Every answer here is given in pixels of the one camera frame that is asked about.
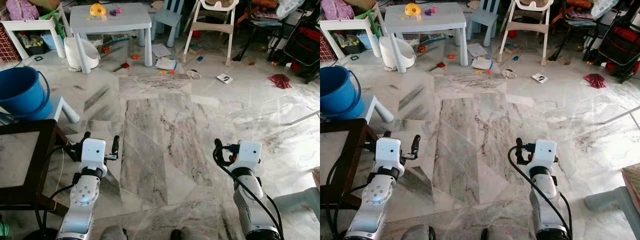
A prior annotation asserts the light blue plastic stool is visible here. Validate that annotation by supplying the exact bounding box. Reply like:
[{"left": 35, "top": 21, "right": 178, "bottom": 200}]
[
  {"left": 47, "top": 96, "right": 81, "bottom": 124},
  {"left": 362, "top": 95, "right": 395, "bottom": 124}
]

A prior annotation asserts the dark wooden marble-top table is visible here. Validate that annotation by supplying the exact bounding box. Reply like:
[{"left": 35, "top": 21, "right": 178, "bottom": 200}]
[
  {"left": 0, "top": 119, "right": 77, "bottom": 211},
  {"left": 320, "top": 119, "right": 382, "bottom": 211}
]

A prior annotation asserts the blue plastic bucket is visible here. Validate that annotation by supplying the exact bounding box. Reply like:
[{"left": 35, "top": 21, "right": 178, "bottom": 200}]
[
  {"left": 320, "top": 65, "right": 366, "bottom": 121},
  {"left": 0, "top": 66, "right": 54, "bottom": 121}
]

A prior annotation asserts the white plastic potty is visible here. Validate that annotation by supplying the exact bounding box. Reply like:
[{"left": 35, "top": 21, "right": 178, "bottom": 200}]
[
  {"left": 64, "top": 36, "right": 100, "bottom": 71},
  {"left": 379, "top": 36, "right": 416, "bottom": 70}
]

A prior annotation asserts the dark red cloth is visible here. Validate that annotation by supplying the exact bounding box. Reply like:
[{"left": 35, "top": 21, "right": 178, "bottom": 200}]
[
  {"left": 268, "top": 74, "right": 293, "bottom": 90},
  {"left": 583, "top": 73, "right": 607, "bottom": 90}
]

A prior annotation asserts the white blue package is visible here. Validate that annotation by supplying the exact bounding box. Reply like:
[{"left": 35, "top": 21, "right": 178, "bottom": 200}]
[
  {"left": 471, "top": 57, "right": 494, "bottom": 71},
  {"left": 154, "top": 57, "right": 179, "bottom": 71}
]

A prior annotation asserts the grey robot left leg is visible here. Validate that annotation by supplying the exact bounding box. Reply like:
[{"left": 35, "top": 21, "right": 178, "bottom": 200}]
[
  {"left": 402, "top": 224, "right": 436, "bottom": 240},
  {"left": 100, "top": 225, "right": 129, "bottom": 240}
]

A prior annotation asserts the black storage bin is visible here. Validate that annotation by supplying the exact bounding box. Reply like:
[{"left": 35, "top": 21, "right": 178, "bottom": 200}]
[
  {"left": 338, "top": 35, "right": 366, "bottom": 55},
  {"left": 22, "top": 35, "right": 51, "bottom": 55}
]

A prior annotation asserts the blue plastic basket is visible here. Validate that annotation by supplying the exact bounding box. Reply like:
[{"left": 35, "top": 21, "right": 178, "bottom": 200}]
[
  {"left": 357, "top": 32, "right": 381, "bottom": 51},
  {"left": 42, "top": 32, "right": 66, "bottom": 51}
]

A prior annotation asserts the white paper sheet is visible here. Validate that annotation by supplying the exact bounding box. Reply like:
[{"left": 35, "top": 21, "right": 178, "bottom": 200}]
[
  {"left": 467, "top": 43, "right": 489, "bottom": 58},
  {"left": 151, "top": 43, "right": 173, "bottom": 59}
]

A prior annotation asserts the red white checkered panel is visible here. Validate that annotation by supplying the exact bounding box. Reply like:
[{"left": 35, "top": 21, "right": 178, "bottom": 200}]
[
  {"left": 320, "top": 32, "right": 337, "bottom": 62},
  {"left": 0, "top": 25, "right": 21, "bottom": 64}
]

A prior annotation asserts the white wooden high chair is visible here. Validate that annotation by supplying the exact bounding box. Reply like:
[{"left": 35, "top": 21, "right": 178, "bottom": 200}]
[
  {"left": 182, "top": 0, "right": 239, "bottom": 67},
  {"left": 497, "top": 0, "right": 554, "bottom": 67}
]

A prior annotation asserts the white side table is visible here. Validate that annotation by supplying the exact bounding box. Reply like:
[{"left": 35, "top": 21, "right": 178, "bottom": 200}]
[
  {"left": 320, "top": 16, "right": 386, "bottom": 60},
  {"left": 0, "top": 16, "right": 69, "bottom": 60}
]

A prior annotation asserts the grey plastic kids table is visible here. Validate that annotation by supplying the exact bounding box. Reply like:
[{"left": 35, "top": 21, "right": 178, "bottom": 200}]
[
  {"left": 69, "top": 2, "right": 154, "bottom": 75},
  {"left": 384, "top": 2, "right": 469, "bottom": 75}
]

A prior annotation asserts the black red stroller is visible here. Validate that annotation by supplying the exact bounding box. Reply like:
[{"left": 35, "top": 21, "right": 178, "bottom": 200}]
[
  {"left": 585, "top": 5, "right": 640, "bottom": 84},
  {"left": 272, "top": 5, "right": 321, "bottom": 84}
]

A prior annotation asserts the yellow toy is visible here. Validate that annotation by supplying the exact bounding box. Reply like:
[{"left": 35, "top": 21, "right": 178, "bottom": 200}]
[
  {"left": 89, "top": 3, "right": 108, "bottom": 21},
  {"left": 404, "top": 3, "right": 423, "bottom": 21}
]

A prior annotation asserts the light blue kids chair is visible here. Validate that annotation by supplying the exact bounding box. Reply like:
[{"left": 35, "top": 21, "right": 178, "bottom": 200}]
[
  {"left": 152, "top": 0, "right": 184, "bottom": 49},
  {"left": 469, "top": 0, "right": 501, "bottom": 49}
]

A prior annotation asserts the pink clothing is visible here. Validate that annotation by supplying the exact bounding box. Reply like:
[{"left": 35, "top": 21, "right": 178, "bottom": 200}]
[
  {"left": 5, "top": 0, "right": 41, "bottom": 21},
  {"left": 320, "top": 0, "right": 356, "bottom": 21}
]

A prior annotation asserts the stack of books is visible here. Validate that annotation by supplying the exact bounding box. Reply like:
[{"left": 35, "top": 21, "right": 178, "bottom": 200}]
[
  {"left": 249, "top": 9, "right": 284, "bottom": 27},
  {"left": 564, "top": 9, "right": 599, "bottom": 27}
]

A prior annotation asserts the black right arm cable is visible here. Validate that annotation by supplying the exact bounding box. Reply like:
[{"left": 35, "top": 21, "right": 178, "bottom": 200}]
[
  {"left": 212, "top": 145, "right": 284, "bottom": 239},
  {"left": 507, "top": 145, "right": 574, "bottom": 239}
]

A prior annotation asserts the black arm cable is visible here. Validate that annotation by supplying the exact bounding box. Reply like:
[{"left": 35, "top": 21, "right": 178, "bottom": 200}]
[
  {"left": 325, "top": 144, "right": 368, "bottom": 239},
  {"left": 212, "top": 145, "right": 284, "bottom": 239},
  {"left": 34, "top": 145, "right": 76, "bottom": 239},
  {"left": 507, "top": 145, "right": 574, "bottom": 239}
]

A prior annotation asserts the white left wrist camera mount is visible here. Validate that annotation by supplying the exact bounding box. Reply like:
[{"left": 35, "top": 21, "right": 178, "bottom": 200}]
[
  {"left": 80, "top": 138, "right": 108, "bottom": 174},
  {"left": 375, "top": 137, "right": 404, "bottom": 171}
]

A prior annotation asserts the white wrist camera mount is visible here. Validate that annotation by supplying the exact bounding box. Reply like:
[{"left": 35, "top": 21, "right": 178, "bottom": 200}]
[
  {"left": 80, "top": 138, "right": 108, "bottom": 174},
  {"left": 375, "top": 137, "right": 404, "bottom": 171},
  {"left": 238, "top": 141, "right": 264, "bottom": 174},
  {"left": 532, "top": 140, "right": 559, "bottom": 171}
]

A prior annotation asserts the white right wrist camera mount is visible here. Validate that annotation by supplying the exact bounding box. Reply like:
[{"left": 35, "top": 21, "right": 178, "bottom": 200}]
[
  {"left": 532, "top": 140, "right": 559, "bottom": 171},
  {"left": 238, "top": 141, "right": 264, "bottom": 174}
]

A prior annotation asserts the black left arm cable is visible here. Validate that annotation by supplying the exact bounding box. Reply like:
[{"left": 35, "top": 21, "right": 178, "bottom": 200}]
[
  {"left": 34, "top": 145, "right": 76, "bottom": 239},
  {"left": 325, "top": 144, "right": 368, "bottom": 239}
]

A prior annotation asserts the green plastic frame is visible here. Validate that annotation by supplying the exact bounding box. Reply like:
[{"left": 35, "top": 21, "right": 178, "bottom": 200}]
[
  {"left": 52, "top": 10, "right": 74, "bottom": 39},
  {"left": 367, "top": 10, "right": 388, "bottom": 38}
]

